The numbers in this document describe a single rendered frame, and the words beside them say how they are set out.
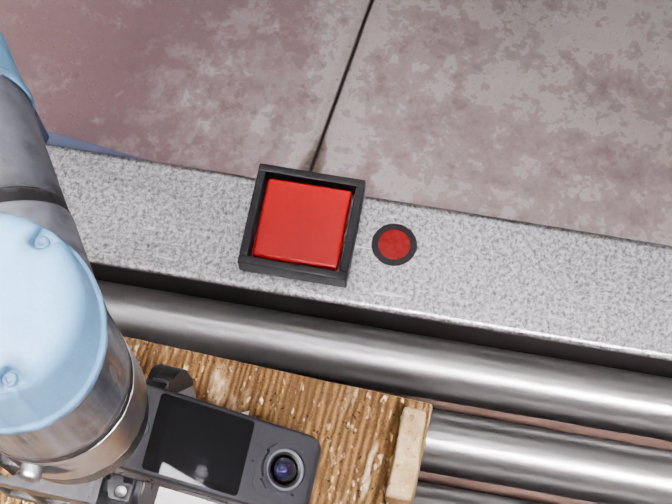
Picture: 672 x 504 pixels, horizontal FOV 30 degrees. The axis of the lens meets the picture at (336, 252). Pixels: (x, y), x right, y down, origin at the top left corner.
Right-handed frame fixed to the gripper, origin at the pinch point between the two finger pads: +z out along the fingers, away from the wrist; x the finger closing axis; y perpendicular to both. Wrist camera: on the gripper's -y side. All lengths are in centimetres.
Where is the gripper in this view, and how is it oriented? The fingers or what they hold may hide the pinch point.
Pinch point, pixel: (170, 492)
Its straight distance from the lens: 80.6
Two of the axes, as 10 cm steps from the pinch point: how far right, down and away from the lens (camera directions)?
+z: 0.1, 3.7, 9.3
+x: -2.2, 9.1, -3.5
